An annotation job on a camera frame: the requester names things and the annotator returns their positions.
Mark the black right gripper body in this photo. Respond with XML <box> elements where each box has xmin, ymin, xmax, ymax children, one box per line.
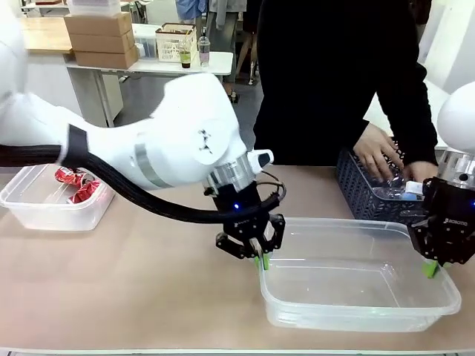
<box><xmin>422</xmin><ymin>177</ymin><xmax>475</xmax><ymax>242</ymax></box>

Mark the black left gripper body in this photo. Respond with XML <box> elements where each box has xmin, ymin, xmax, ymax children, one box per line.
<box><xmin>212</xmin><ymin>180</ymin><xmax>275</xmax><ymax>246</ymax></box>

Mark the crushed clear plastic bottle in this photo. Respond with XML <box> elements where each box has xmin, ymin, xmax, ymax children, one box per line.
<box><xmin>370</xmin><ymin>174</ymin><xmax>426</xmax><ymax>203</ymax></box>

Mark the clear plastic bin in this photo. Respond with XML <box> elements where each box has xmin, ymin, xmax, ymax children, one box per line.
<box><xmin>258</xmin><ymin>217</ymin><xmax>462</xmax><ymax>333</ymax></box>
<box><xmin>0</xmin><ymin>164</ymin><xmax>116</xmax><ymax>232</ymax></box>

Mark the black lattice plastic basket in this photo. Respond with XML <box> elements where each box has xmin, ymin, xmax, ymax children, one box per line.
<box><xmin>336</xmin><ymin>136</ymin><xmax>428</xmax><ymax>225</ymax></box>

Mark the crushed red can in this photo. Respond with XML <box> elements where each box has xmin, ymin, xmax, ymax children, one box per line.
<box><xmin>54</xmin><ymin>166</ymin><xmax>94</xmax><ymax>186</ymax></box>
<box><xmin>66</xmin><ymin>180</ymin><xmax>107</xmax><ymax>205</ymax></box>

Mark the white lattice basket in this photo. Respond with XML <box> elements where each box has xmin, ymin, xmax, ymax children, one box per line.
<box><xmin>155</xmin><ymin>22</ymin><xmax>198</xmax><ymax>63</ymax></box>

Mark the person's left hand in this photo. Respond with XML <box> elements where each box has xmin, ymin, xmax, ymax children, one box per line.
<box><xmin>402</xmin><ymin>160</ymin><xmax>439</xmax><ymax>187</ymax></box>

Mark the person's right hand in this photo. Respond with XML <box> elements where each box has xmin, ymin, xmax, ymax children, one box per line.
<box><xmin>352</xmin><ymin>122</ymin><xmax>401</xmax><ymax>183</ymax></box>

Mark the large white table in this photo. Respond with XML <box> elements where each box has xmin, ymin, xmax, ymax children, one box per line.
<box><xmin>365</xmin><ymin>92</ymin><xmax>395</xmax><ymax>139</ymax></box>

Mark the white folding table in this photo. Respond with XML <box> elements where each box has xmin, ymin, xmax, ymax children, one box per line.
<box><xmin>66</xmin><ymin>50</ymin><xmax>235</xmax><ymax>129</ymax></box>

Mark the person's black sweater torso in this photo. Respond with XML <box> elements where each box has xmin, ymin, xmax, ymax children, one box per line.
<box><xmin>252</xmin><ymin>0</ymin><xmax>439</xmax><ymax>168</ymax></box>

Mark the bottle with dark liquid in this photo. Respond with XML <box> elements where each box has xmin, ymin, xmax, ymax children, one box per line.
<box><xmin>180</xmin><ymin>41</ymin><xmax>193</xmax><ymax>70</ymax></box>

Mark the clear bottle with purple label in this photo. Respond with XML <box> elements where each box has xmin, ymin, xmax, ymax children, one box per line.
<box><xmin>197</xmin><ymin>26</ymin><xmax>212</xmax><ymax>68</ymax></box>

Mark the bystander in grey trousers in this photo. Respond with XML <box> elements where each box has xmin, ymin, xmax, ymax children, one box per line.
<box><xmin>206</xmin><ymin>0</ymin><xmax>246</xmax><ymax>103</ymax></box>

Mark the clear storage container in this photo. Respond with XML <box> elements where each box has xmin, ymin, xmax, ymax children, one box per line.
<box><xmin>131</xmin><ymin>23</ymin><xmax>160</xmax><ymax>59</ymax></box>

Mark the cardboard box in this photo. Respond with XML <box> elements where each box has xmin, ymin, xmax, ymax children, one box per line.
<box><xmin>64</xmin><ymin>12</ymin><xmax>134</xmax><ymax>37</ymax></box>
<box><xmin>73</xmin><ymin>47</ymin><xmax>140</xmax><ymax>70</ymax></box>
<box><xmin>69</xmin><ymin>30</ymin><xmax>137</xmax><ymax>53</ymax></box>

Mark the white cabinet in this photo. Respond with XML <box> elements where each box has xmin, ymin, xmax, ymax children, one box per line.
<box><xmin>22</xmin><ymin>52</ymin><xmax>124</xmax><ymax>129</ymax></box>

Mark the white plastic storage box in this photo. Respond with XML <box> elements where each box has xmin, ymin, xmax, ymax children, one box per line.
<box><xmin>68</xmin><ymin>0</ymin><xmax>122</xmax><ymax>18</ymax></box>

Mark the wooden desk top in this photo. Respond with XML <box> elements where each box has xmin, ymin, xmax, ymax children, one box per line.
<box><xmin>20</xmin><ymin>17</ymin><xmax>74</xmax><ymax>55</ymax></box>

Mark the thin black camera cable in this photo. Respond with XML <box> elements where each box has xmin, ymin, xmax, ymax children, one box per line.
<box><xmin>255</xmin><ymin>173</ymin><xmax>287</xmax><ymax>209</ymax></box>

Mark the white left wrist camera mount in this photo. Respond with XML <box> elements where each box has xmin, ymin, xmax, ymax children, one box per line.
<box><xmin>246</xmin><ymin>149</ymin><xmax>275</xmax><ymax>174</ymax></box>

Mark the black braided cable sleeve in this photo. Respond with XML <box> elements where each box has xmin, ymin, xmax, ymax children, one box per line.
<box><xmin>0</xmin><ymin>125</ymin><xmax>287</xmax><ymax>226</ymax></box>

